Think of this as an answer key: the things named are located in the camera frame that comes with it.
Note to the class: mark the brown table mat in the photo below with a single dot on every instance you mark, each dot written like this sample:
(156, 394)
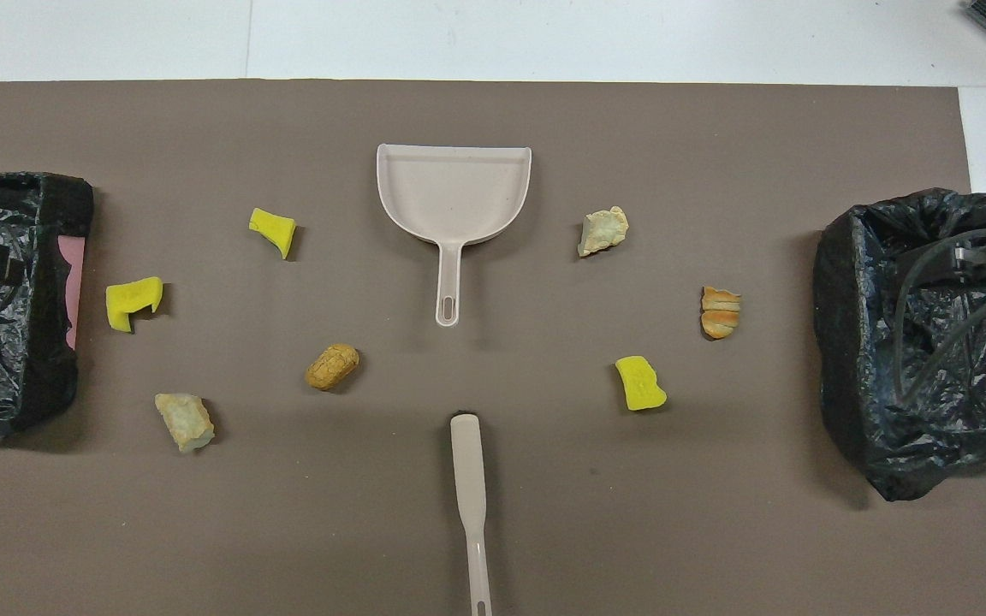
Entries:
(288, 513)

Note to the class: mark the striped croissant piece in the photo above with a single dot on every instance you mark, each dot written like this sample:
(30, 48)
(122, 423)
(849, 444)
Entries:
(720, 312)

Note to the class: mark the beige plastic dustpan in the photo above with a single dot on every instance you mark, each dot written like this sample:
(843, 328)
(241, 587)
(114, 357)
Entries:
(454, 192)

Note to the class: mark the ribbed yellow sponge piece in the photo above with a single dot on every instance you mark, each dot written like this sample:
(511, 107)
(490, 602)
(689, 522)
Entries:
(640, 385)

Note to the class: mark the beige brush black bristles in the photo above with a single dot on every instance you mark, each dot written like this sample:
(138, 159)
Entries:
(467, 462)

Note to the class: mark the brown oval bread roll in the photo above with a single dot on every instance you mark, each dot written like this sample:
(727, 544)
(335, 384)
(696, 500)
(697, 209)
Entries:
(332, 366)

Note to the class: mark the bin lined black bag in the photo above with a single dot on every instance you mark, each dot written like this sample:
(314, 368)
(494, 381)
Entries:
(852, 342)

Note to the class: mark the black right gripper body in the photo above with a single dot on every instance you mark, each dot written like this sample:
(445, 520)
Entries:
(972, 267)

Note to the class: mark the notched yellow sponge piece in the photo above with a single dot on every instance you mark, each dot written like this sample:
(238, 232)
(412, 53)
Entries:
(125, 301)

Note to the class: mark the pale bread chunk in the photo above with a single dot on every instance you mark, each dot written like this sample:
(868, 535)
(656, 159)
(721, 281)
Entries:
(185, 419)
(602, 231)

